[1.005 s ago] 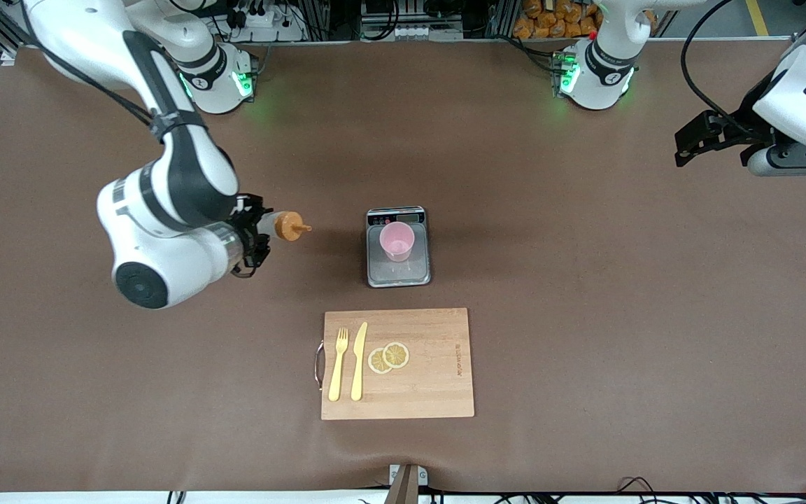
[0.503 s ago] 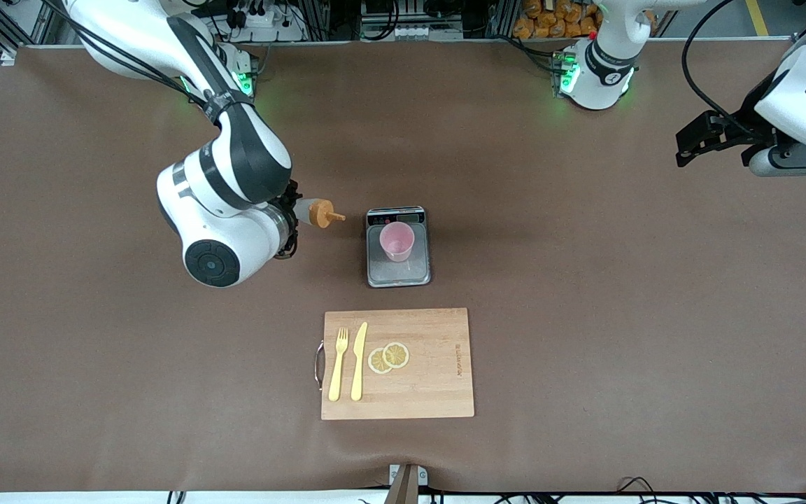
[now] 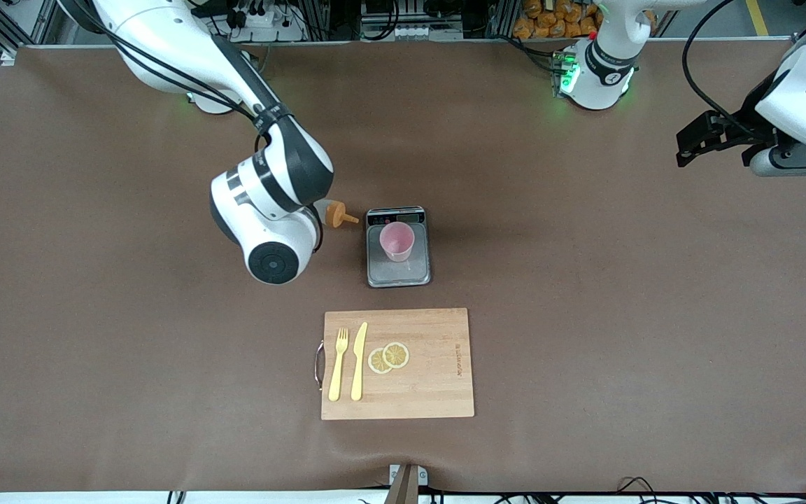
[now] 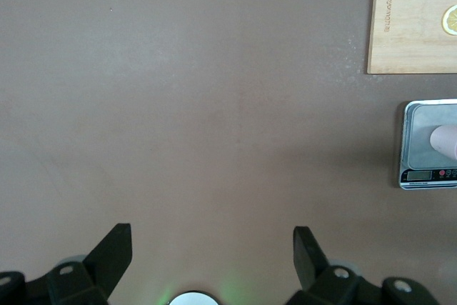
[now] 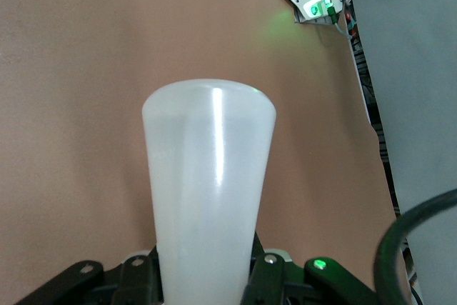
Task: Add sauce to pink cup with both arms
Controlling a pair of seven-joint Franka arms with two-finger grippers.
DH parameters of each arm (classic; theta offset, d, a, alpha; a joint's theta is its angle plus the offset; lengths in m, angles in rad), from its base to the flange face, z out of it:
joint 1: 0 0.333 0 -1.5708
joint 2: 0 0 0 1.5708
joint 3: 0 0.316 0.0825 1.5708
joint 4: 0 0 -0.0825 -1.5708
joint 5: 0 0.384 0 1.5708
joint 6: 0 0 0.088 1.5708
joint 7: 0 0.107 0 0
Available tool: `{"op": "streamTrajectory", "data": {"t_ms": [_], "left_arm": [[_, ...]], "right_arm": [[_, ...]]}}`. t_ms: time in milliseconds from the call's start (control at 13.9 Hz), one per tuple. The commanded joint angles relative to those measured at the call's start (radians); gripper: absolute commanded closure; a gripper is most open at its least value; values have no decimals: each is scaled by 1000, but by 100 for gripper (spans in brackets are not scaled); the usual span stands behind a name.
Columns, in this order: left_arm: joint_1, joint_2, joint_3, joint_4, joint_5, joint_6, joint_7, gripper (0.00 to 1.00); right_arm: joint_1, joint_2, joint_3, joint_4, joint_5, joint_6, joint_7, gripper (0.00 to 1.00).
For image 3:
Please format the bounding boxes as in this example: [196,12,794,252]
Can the pink plastic cup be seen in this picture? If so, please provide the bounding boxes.
[379,222,416,263]

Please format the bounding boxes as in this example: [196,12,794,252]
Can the clear squeeze bottle orange cap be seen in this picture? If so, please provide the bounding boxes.
[314,199,360,230]

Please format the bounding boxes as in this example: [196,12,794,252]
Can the pile of orange snack bags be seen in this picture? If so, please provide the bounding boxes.
[514,0,603,39]

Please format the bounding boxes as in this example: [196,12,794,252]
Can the silver digital kitchen scale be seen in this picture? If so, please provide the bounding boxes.
[365,206,432,288]

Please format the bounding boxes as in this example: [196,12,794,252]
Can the wooden cutting board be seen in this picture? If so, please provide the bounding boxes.
[320,307,476,421]

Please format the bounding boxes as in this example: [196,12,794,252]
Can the yellow plastic knife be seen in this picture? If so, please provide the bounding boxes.
[351,322,369,402]

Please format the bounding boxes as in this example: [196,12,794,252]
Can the yellow plastic fork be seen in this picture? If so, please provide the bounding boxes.
[328,328,350,403]

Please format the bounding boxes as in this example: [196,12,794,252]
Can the white power strip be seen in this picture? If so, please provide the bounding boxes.
[232,0,306,43]

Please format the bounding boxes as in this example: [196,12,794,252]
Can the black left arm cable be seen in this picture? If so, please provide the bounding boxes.
[681,0,782,137]

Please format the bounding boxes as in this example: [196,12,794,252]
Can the black floor cable loop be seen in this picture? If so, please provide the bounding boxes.
[616,476,663,504]

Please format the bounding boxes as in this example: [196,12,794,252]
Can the metal table edge bracket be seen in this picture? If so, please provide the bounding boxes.
[388,463,429,504]

